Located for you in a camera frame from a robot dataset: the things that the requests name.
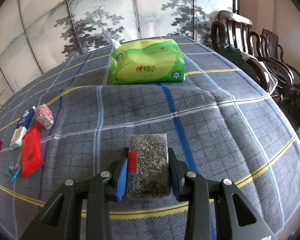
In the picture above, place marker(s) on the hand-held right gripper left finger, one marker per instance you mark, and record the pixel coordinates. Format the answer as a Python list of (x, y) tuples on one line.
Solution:
[(122, 180)]

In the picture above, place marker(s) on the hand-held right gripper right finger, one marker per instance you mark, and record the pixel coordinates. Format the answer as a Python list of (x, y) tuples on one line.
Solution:
[(174, 180)]

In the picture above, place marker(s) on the dark garment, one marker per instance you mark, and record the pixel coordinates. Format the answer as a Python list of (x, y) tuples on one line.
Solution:
[(232, 55)]

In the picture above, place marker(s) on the dark blue cracker packet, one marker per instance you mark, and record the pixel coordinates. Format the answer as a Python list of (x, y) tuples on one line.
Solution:
[(20, 135)]

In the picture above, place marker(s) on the green tissue pack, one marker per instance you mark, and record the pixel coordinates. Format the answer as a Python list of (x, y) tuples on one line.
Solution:
[(145, 62)]

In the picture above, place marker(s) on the grey seed bar packet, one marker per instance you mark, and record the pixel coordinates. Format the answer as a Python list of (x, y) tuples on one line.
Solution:
[(150, 165)]

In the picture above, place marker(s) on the dark wooden armchair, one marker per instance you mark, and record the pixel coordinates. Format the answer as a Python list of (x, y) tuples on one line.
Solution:
[(270, 37), (230, 25)]

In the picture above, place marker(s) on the blue candy wrapper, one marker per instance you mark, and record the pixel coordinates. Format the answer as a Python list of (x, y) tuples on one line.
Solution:
[(15, 177), (11, 167)]

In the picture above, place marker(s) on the red snack packet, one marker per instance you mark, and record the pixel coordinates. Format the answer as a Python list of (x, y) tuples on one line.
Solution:
[(31, 152)]

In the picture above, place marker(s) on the pink snack packet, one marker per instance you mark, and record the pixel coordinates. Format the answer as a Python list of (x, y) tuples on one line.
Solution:
[(43, 116)]

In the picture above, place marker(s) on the painted folding screen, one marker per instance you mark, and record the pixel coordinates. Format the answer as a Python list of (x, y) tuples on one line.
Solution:
[(52, 5)]

